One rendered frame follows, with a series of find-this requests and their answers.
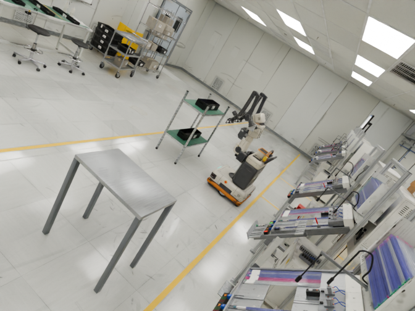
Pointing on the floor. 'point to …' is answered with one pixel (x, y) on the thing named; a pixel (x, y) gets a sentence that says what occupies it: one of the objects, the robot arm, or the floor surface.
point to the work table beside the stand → (115, 166)
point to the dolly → (103, 35)
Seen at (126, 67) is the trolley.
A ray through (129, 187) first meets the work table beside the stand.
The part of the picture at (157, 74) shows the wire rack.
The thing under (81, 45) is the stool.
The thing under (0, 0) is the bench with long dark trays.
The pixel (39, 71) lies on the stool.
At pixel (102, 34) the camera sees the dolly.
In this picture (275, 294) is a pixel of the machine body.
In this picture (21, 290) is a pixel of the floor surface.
